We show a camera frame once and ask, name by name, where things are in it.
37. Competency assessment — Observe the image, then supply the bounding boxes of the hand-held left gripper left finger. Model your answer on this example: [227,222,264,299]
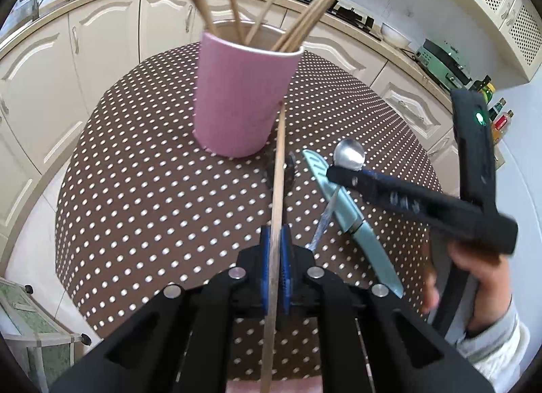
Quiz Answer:
[50,226,272,393]

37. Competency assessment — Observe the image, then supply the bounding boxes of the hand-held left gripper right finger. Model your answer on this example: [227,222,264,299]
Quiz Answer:
[278,225,496,393]

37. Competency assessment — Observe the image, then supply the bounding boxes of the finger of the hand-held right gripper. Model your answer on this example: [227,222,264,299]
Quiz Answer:
[330,179,424,219]
[327,165,424,200]

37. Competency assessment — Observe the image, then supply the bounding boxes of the metal spoon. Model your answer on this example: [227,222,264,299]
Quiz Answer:
[307,138,366,252]

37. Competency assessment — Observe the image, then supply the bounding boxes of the teal knife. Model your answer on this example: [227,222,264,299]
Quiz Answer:
[301,149,405,298]

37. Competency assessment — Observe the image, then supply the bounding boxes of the dark fork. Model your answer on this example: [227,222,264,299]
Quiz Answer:
[266,152,297,224]

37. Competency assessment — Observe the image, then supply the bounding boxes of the wooden chopstick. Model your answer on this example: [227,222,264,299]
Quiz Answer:
[259,105,288,393]

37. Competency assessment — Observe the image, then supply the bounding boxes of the pink cup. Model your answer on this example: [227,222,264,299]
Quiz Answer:
[192,30,305,159]

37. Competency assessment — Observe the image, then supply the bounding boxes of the bunch of wooden chopsticks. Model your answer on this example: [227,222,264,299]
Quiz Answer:
[159,0,375,53]

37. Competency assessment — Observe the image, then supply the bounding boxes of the person's right forearm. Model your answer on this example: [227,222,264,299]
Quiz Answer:
[455,300,532,377]

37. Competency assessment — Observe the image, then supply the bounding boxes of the person's right hand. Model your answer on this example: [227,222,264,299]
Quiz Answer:
[421,243,515,334]

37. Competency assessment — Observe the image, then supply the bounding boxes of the red label bottle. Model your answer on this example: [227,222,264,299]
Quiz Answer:
[491,110,514,144]

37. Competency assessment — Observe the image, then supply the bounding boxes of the dark glass bottle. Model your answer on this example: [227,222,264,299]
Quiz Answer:
[489,97,506,123]

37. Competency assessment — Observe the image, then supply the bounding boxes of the green electric cooker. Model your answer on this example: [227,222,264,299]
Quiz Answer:
[414,39,473,91]

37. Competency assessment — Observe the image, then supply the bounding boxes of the white bowl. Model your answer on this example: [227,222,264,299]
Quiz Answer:
[380,23,412,47]

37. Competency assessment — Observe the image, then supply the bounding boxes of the brown polka-dot tablecloth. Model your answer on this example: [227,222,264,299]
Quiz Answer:
[55,23,443,381]

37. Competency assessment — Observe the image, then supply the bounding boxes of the black gas stove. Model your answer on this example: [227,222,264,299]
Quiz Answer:
[243,0,375,32]

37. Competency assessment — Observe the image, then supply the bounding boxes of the green glass-top stand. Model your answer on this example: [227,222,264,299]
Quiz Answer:
[0,277,91,393]

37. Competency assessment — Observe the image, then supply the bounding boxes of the beige kitchen countertop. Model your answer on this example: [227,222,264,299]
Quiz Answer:
[0,0,458,114]

